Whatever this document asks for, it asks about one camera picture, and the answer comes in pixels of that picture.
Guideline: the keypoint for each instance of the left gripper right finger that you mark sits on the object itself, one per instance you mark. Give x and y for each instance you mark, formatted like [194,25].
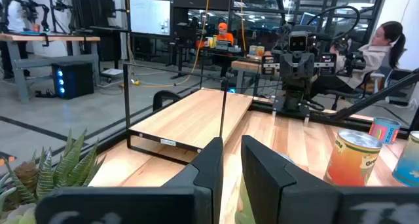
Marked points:
[271,191]

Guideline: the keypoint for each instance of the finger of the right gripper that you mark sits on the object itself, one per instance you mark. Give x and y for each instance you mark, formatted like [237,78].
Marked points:
[328,64]
[269,65]

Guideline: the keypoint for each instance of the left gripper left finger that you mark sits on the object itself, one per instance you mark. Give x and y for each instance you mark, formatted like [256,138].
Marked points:
[209,171]

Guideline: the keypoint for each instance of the orange green beans tin can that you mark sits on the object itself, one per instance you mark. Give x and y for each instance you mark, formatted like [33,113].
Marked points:
[352,161]

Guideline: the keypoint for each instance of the small black robot arm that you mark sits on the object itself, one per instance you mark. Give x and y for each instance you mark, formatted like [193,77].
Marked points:
[60,4]
[27,6]

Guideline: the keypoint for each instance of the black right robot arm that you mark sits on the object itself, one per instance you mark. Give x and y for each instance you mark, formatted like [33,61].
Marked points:
[291,98]

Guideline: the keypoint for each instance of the yellow-labelled tin can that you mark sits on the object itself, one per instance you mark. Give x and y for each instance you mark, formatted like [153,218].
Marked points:
[260,51]
[252,50]

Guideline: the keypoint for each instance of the small wooden table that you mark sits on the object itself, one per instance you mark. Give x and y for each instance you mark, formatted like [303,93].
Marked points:
[245,65]

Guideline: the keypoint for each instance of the person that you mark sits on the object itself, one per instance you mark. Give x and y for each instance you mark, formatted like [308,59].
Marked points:
[16,11]
[225,37]
[373,58]

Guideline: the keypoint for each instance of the blue-lit computer monitor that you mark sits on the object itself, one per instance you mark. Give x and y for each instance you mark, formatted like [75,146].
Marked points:
[309,19]

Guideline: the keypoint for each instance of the open laptop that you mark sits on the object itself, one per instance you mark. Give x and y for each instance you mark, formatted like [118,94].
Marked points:
[223,45]

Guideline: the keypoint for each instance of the black office desk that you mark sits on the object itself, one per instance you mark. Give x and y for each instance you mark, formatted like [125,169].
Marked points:
[180,60]

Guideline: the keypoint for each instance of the white floor box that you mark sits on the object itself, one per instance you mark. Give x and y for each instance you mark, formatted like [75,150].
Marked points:
[112,72]

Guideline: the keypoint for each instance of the succulent plant in dark pot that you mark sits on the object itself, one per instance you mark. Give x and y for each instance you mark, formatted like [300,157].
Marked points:
[68,168]

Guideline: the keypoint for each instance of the black computer tower blue lights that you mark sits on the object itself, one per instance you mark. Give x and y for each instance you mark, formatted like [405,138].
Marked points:
[73,80]

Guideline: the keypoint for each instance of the black power strip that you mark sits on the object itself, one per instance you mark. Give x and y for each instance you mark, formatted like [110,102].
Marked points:
[46,93]

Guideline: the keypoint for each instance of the black curtain panel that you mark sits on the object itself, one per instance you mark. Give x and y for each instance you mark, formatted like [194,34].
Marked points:
[93,11]

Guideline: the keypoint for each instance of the wooden workbench with grey legs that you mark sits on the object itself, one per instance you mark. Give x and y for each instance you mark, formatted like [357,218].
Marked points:
[49,38]

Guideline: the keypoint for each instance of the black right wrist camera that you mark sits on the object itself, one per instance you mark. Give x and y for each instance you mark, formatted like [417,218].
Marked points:
[298,42]

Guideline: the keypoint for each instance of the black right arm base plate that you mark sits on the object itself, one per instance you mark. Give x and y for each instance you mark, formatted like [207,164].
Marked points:
[291,110]

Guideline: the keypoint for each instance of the black aluminium table frame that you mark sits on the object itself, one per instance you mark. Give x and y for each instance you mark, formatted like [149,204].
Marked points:
[376,94]

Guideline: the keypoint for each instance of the white wall screen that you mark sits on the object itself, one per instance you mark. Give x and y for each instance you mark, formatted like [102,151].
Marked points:
[150,17]

